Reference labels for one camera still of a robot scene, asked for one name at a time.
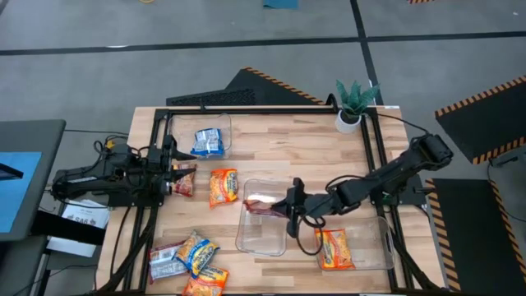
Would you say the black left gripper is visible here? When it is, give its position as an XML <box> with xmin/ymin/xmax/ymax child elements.
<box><xmin>146</xmin><ymin>134</ymin><xmax>198</xmax><ymax>197</ymax></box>

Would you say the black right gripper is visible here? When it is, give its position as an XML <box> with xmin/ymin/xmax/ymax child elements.
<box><xmin>270</xmin><ymin>177</ymin><xmax>330</xmax><ymax>239</ymax></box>

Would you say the red Maruchan noodle pack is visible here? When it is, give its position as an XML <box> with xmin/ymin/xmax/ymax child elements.
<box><xmin>172</xmin><ymin>163</ymin><xmax>197</xmax><ymax>197</ymax></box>
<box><xmin>147</xmin><ymin>241</ymin><xmax>190</xmax><ymax>284</ymax></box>
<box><xmin>243</xmin><ymin>198</ymin><xmax>288</xmax><ymax>218</ymax></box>

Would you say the blue Maruchan noodle pack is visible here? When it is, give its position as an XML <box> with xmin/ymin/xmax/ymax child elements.
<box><xmin>175</xmin><ymin>230</ymin><xmax>221</xmax><ymax>277</ymax></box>
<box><xmin>191</xmin><ymin>127</ymin><xmax>225</xmax><ymax>158</ymax></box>

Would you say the orange Maruchan noodle pack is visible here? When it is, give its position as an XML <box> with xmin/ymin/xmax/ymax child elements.
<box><xmin>314</xmin><ymin>228</ymin><xmax>357</xmax><ymax>271</ymax></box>
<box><xmin>208</xmin><ymin>168</ymin><xmax>239</xmax><ymax>210</ymax></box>
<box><xmin>182</xmin><ymin>265</ymin><xmax>230</xmax><ymax>296</ymax></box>

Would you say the clear plastic bin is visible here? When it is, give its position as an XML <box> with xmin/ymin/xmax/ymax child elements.
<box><xmin>168</xmin><ymin>113</ymin><xmax>233</xmax><ymax>160</ymax></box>
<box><xmin>314</xmin><ymin>215</ymin><xmax>395</xmax><ymax>272</ymax></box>
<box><xmin>235</xmin><ymin>178</ymin><xmax>295</xmax><ymax>258</ymax></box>

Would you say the white plant pot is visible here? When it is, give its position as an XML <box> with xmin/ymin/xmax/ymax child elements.
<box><xmin>335</xmin><ymin>109</ymin><xmax>362</xmax><ymax>135</ymax></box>

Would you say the white printed paper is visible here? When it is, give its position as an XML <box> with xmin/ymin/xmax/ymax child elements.
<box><xmin>60</xmin><ymin>199</ymin><xmax>111</xmax><ymax>230</ymax></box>

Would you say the green potted plant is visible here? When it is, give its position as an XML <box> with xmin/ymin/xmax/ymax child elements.
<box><xmin>335</xmin><ymin>79</ymin><xmax>381</xmax><ymax>124</ymax></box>

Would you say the black shelf bar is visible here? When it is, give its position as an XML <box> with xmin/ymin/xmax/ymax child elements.
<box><xmin>31</xmin><ymin>210</ymin><xmax>107</xmax><ymax>247</ymax></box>

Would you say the grey desk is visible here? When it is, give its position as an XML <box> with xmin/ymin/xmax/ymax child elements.
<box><xmin>0</xmin><ymin>118</ymin><xmax>67</xmax><ymax>243</ymax></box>

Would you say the white paper sheet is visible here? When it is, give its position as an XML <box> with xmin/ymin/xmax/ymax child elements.
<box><xmin>45</xmin><ymin>236</ymin><xmax>99</xmax><ymax>259</ymax></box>

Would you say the blue sheet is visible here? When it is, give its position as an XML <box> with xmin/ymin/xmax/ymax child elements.
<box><xmin>0</xmin><ymin>150</ymin><xmax>44</xmax><ymax>234</ymax></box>

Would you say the black flat device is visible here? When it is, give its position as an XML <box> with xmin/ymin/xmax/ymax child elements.
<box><xmin>0</xmin><ymin>162</ymin><xmax>25</xmax><ymax>181</ymax></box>

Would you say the blue floor mat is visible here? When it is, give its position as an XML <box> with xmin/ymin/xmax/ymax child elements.
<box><xmin>262</xmin><ymin>0</ymin><xmax>300</xmax><ymax>10</ymax></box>

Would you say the grey stand foot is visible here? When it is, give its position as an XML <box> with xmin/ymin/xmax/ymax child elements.
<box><xmin>488</xmin><ymin>147</ymin><xmax>526</xmax><ymax>168</ymax></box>

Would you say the black right arm cable loop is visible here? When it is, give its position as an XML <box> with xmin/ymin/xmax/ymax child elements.
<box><xmin>294</xmin><ymin>213</ymin><xmax>326</xmax><ymax>257</ymax></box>

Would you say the black floor cable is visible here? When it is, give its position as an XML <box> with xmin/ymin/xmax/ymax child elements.
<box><xmin>63</xmin><ymin>129</ymin><xmax>131</xmax><ymax>137</ymax></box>

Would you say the black aluminium table frame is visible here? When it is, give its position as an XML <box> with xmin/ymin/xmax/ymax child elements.
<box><xmin>96</xmin><ymin>105</ymin><xmax>447</xmax><ymax>296</ymax></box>

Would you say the thin black cable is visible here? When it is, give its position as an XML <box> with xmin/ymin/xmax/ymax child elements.
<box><xmin>376</xmin><ymin>113</ymin><xmax>431</xmax><ymax>135</ymax></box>

